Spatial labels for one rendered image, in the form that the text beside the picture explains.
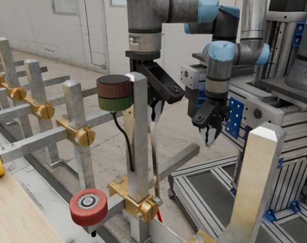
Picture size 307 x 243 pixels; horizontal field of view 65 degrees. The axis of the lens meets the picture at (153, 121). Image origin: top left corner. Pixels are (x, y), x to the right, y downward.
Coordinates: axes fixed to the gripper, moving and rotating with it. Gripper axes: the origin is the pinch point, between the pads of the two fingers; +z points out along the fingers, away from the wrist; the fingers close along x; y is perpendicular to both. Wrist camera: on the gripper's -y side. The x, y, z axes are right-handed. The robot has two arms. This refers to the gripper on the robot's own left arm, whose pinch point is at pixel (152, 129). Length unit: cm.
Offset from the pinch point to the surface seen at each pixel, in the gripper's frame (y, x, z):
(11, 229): 3.0, 35.8, 8.7
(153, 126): -2.5, 2.2, -2.9
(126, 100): -8.8, 15.3, -15.3
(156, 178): -7.0, 5.7, 8.7
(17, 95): 65, 12, 4
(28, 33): 631, -203, 48
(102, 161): 115, -55, 99
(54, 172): 40, 13, 29
